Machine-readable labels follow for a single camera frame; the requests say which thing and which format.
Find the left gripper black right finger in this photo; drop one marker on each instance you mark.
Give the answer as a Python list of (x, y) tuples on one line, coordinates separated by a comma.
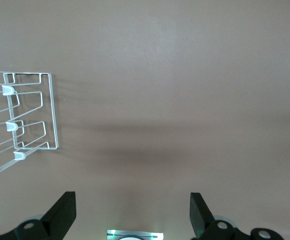
[(202, 220)]

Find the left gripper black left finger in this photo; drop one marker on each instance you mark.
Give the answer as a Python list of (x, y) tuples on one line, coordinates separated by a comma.
[(57, 220)]

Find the brown table cloth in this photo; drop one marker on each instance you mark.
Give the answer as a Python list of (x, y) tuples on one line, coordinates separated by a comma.
[(159, 100)]

